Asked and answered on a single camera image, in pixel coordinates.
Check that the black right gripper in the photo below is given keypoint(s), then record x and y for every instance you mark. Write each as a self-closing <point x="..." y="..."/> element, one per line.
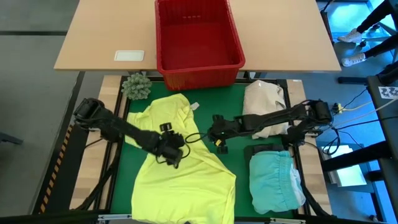
<point x="225" y="129"/>

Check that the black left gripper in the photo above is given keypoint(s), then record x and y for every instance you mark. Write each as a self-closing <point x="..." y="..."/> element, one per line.
<point x="171" y="147"/>

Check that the dark grey garment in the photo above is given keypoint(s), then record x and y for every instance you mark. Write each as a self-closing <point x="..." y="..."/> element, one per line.
<point x="261" y="148"/>

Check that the yellow garment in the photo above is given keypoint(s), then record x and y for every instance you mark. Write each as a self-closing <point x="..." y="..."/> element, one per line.
<point x="186" y="186"/>

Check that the pale teal white garment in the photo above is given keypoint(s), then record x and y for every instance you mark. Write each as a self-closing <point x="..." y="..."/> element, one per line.
<point x="273" y="183"/>

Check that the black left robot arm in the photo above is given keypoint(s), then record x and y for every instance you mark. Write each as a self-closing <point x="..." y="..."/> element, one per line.
<point x="118" y="127"/>

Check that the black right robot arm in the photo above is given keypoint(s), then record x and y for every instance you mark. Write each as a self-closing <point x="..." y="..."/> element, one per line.
<point x="280" y="116"/>

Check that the red plastic laundry bin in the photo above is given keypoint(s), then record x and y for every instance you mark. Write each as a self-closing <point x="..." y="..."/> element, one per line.
<point x="199" y="77"/>

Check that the green table mat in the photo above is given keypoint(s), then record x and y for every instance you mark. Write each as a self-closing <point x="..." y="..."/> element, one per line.
<point x="224" y="102"/>

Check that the cream white garment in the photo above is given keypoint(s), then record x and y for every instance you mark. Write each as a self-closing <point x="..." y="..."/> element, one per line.
<point x="261" y="96"/>

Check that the pale green spiky plant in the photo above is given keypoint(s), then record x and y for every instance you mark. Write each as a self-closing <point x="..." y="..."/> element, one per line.
<point x="136" y="86"/>

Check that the white rectangular label plate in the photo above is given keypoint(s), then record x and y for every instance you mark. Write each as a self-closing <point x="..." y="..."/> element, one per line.
<point x="129" y="55"/>

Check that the black hazard striped platform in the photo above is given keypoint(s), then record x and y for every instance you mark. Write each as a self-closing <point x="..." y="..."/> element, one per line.
<point x="62" y="174"/>

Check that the yellow power plug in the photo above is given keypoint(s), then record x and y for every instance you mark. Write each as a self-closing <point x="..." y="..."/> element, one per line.
<point x="339" y="108"/>

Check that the white box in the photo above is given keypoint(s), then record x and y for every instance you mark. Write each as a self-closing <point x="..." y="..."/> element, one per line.
<point x="345" y="174"/>

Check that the light wooden desk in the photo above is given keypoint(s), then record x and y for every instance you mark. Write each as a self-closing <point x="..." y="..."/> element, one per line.
<point x="102" y="31"/>

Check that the black metal beam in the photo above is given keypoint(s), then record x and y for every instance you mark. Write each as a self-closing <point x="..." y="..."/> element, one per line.
<point x="357" y="158"/>

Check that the white sneaker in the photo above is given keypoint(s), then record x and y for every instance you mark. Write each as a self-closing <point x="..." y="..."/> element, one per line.
<point x="354" y="59"/>
<point x="350" y="35"/>

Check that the black desk foot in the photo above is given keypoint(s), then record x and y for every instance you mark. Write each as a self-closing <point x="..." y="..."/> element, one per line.
<point x="326" y="21"/>

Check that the grey chair base leg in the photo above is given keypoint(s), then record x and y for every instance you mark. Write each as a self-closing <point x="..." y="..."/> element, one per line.
<point x="11" y="139"/>

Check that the black chair caster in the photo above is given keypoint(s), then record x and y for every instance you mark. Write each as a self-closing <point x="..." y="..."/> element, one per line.
<point x="362" y="44"/>

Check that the black side table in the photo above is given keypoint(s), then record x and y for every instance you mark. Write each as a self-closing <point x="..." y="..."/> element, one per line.
<point x="388" y="130"/>

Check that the white marker tag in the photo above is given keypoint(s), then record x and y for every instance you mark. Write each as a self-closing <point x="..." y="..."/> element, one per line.
<point x="388" y="92"/>

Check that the person's leg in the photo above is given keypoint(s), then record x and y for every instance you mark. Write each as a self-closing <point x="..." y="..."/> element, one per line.
<point x="382" y="48"/>
<point x="374" y="17"/>

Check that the silver metal bracket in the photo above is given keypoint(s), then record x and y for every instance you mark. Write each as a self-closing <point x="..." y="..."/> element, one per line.
<point x="115" y="217"/>
<point x="287" y="221"/>

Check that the black aluminium table frame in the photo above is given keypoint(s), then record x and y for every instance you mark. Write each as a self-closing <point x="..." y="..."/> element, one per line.
<point x="77" y="217"/>

